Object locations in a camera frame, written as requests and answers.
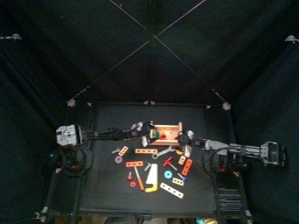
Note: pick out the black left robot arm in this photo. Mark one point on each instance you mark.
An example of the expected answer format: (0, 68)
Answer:
(97, 135)

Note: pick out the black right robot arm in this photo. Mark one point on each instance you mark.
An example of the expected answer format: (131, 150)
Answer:
(240, 150)

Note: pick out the small yellow toy nut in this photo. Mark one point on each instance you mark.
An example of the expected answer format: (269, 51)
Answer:
(179, 152)

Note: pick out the red toy nut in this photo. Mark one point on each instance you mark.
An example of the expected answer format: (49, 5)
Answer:
(132, 184)

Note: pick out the green toy piece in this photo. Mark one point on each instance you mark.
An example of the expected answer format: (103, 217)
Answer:
(155, 134)

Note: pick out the orange four-hole toy bar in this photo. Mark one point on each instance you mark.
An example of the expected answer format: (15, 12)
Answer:
(145, 150)

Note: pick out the small yellow toy bar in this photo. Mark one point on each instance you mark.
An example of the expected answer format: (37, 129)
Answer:
(181, 159)

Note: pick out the yellow toy piece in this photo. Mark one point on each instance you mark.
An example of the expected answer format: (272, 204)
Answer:
(161, 131)

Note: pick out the wooden toy toolbox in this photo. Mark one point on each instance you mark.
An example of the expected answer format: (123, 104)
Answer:
(165, 134)

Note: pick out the red toy piece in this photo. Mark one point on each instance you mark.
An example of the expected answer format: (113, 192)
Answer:
(163, 136)

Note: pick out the red-orange toy bar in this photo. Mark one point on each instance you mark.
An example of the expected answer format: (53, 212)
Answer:
(187, 166)

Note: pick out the grey toy wrench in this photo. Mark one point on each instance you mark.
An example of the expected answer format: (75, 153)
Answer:
(163, 152)

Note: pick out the red toy screwdriver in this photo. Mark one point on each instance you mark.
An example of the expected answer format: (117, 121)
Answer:
(168, 162)

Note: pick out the small orange toy bar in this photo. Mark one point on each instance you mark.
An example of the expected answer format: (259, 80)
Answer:
(123, 150)

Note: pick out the grey toy bolt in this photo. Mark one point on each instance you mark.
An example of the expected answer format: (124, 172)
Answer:
(147, 166)
(115, 151)

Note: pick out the blue toy bolt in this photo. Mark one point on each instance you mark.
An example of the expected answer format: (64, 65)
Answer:
(181, 177)

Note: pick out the purple toy gear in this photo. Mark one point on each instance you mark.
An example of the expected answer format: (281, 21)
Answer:
(117, 159)

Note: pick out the blue toy gear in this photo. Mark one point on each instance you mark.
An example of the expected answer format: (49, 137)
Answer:
(168, 174)

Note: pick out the orange toy hammer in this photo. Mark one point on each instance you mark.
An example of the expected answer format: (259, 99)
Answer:
(135, 169)

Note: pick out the short cream toy bar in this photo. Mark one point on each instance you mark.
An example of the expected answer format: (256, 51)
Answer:
(177, 181)

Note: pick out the red toy screw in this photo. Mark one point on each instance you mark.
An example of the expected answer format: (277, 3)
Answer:
(129, 176)

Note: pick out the yellow white toy saw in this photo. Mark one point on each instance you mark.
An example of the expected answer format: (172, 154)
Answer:
(152, 178)

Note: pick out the long cream toy bar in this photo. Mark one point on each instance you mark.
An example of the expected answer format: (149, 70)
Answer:
(171, 190)

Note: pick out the metal table clamp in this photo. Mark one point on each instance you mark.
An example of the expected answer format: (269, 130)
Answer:
(39, 217)

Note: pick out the metal frame bracket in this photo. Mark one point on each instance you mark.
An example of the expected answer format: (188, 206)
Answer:
(71, 102)
(225, 106)
(291, 38)
(148, 102)
(13, 37)

